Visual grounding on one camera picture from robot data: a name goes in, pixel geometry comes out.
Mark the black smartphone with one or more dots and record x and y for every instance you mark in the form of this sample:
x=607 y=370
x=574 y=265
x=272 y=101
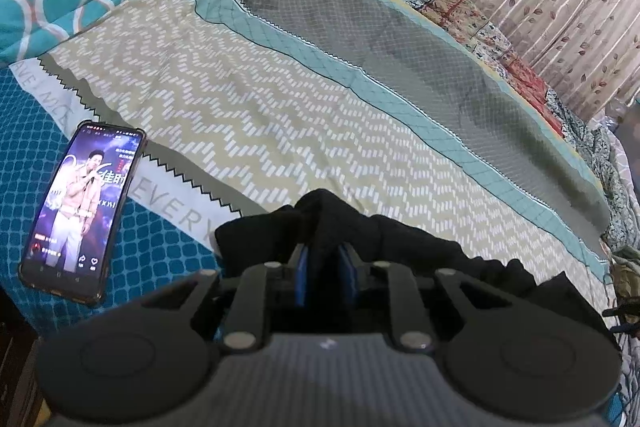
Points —
x=82 y=207

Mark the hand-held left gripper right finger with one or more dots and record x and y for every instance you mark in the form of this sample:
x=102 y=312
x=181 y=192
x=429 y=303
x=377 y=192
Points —
x=346 y=277

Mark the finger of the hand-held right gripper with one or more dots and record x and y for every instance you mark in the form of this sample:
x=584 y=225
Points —
x=625 y=324

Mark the patterned teal beige bedsheet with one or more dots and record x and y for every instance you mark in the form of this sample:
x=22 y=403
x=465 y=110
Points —
x=250 y=107

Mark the black pants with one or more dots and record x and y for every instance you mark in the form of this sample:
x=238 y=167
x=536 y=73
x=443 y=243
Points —
x=325 y=213

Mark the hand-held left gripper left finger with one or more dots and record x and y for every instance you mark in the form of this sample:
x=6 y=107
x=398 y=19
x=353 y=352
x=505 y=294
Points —
x=301 y=279

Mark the olive crumpled clothes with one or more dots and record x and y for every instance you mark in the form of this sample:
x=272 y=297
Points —
x=625 y=272

